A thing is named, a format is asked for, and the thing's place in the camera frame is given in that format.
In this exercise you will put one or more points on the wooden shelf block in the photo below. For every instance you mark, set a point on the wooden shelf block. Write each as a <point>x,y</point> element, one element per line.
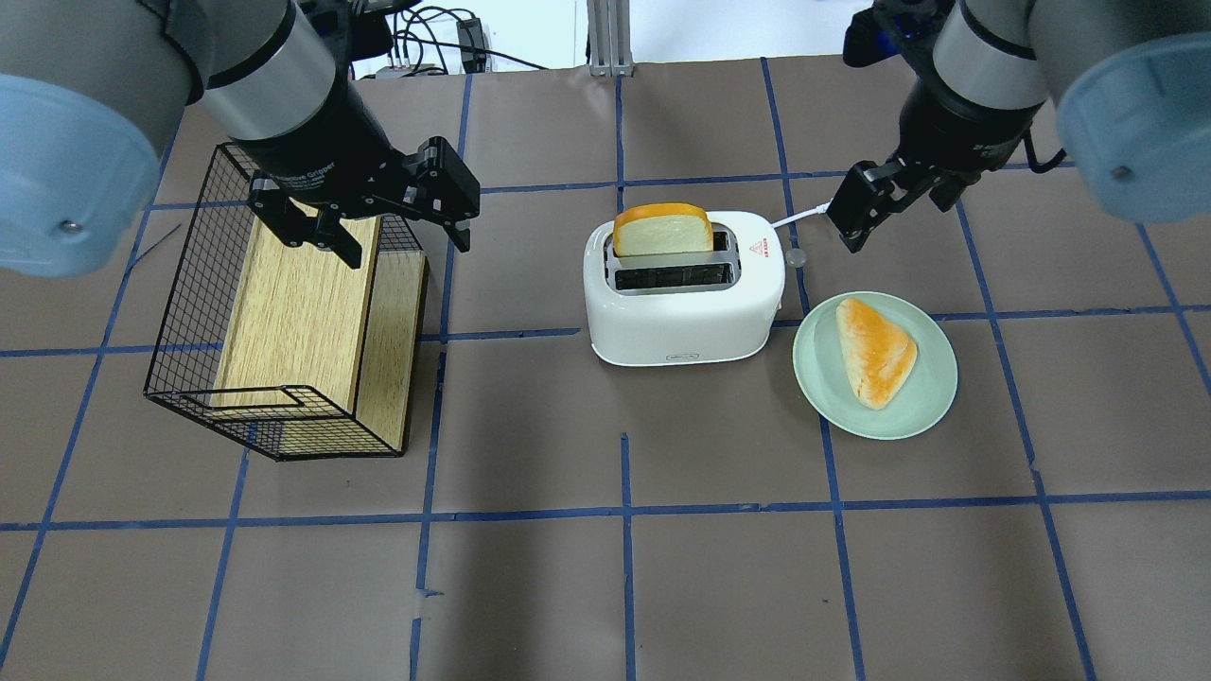
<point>318,357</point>

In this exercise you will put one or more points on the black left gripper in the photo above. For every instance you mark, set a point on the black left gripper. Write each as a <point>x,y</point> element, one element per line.
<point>317,142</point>

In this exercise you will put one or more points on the light green plate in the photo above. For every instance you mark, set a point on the light green plate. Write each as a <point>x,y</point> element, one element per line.
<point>925,398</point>

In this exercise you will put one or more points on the bread slice in toaster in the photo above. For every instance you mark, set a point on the bread slice in toaster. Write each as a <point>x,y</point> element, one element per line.
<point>662,228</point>

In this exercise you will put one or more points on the white toaster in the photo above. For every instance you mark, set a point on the white toaster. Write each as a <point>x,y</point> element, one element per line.
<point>685,308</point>

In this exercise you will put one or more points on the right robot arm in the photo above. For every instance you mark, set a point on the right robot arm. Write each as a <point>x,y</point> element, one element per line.
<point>1118,87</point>

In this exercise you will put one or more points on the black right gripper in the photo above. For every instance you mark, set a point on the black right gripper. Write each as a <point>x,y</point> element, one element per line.
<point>946,125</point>

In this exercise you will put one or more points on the triangular bread on plate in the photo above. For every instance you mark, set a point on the triangular bread on plate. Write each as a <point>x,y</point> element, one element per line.
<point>878,355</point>

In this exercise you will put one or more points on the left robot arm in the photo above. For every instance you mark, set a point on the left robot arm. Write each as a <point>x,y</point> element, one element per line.
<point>92,92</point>

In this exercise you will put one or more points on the aluminium frame post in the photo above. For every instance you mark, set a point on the aluminium frame post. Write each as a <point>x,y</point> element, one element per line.
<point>609,39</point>

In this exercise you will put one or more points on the black wire basket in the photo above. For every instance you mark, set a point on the black wire basket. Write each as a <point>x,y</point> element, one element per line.
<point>184,366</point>

